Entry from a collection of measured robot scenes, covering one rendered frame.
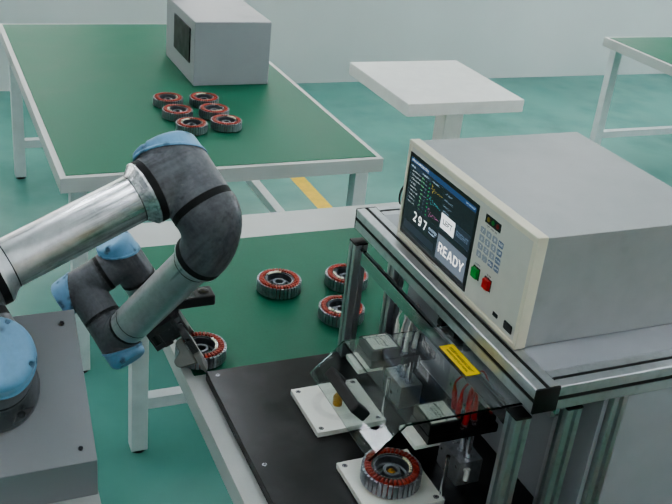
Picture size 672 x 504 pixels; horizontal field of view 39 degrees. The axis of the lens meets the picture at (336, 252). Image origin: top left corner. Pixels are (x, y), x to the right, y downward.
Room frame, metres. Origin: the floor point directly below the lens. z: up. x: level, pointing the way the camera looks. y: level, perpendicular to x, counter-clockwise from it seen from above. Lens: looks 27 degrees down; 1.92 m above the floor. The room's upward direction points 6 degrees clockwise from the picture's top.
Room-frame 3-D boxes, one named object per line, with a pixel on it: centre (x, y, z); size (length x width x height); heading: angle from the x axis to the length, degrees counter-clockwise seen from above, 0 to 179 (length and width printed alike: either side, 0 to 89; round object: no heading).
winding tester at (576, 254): (1.61, -0.39, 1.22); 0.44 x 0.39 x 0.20; 26
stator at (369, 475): (1.37, -0.14, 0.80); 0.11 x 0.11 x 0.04
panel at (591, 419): (1.59, -0.32, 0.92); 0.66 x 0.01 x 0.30; 26
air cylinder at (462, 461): (1.43, -0.27, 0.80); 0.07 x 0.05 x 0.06; 26
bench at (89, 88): (3.70, 0.77, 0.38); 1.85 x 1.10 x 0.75; 26
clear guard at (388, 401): (1.32, -0.18, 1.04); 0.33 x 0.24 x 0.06; 116
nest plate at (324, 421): (1.59, -0.04, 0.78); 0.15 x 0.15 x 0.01; 26
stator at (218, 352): (1.75, 0.27, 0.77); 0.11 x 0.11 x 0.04
